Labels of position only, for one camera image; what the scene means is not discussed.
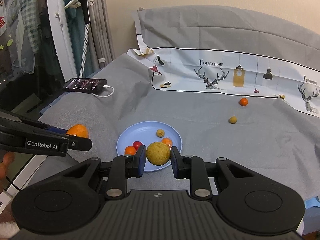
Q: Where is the grey bed sheet cloth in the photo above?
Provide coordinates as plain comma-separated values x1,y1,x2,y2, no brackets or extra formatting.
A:
27,4,320,235

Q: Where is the white charging cable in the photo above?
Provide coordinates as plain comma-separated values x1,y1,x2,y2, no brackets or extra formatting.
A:
91,84,115,98

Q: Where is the person's left hand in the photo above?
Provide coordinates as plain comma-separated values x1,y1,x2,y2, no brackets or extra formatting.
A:
0,152,15,193

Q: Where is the small yellow longan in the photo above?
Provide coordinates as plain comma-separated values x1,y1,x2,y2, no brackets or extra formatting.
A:
229,116,237,124
156,129,165,138

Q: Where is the grey curtain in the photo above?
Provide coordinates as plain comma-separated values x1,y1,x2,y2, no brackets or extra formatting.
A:
65,0,115,77

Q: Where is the red cherry tomato upper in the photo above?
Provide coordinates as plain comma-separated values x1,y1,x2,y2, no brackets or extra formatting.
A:
132,141,142,151

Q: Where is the white window frame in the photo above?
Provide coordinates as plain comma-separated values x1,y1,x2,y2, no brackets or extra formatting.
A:
47,0,77,81

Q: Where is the light blue round plate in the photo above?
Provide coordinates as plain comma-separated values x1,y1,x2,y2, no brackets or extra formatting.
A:
116,121,183,172

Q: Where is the white printed deer fabric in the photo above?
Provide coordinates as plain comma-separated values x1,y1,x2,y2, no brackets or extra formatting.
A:
126,10,320,119

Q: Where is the small yellow longan top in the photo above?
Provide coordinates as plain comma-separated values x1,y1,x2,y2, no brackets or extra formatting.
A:
156,129,165,138

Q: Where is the yellow-green round longan fruit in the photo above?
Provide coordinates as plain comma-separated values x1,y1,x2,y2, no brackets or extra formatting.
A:
146,142,170,166

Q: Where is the plastic-wrapped orange tangerine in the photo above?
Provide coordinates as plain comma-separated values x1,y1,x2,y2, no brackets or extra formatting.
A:
161,138,172,148

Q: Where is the black smartphone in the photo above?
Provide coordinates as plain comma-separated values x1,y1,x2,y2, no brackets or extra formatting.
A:
62,78,107,94

